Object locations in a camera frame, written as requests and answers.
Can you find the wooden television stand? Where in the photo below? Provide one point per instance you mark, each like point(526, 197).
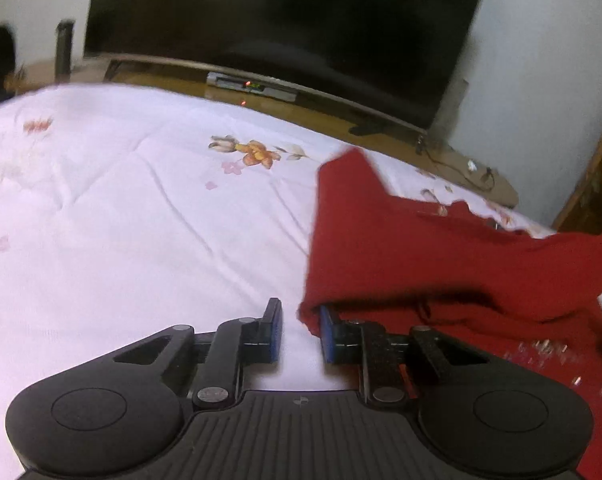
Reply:
point(311, 115)

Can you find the brown wooden door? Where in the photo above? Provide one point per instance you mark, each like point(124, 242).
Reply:
point(593, 195)

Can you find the black flat-screen television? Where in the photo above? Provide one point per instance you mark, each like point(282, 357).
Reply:
point(281, 15)

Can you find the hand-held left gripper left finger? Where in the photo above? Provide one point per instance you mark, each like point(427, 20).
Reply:
point(275, 332)

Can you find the white floral bed blanket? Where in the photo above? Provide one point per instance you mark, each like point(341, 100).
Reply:
point(146, 220)

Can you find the silver set-top box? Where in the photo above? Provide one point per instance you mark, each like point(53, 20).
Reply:
point(248, 87)

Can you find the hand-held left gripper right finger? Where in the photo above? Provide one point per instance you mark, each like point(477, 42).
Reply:
point(327, 337)

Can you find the black thermos bottle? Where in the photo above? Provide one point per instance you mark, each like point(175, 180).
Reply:
point(64, 50)

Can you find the red knit garment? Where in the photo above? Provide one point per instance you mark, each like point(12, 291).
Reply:
point(411, 240)

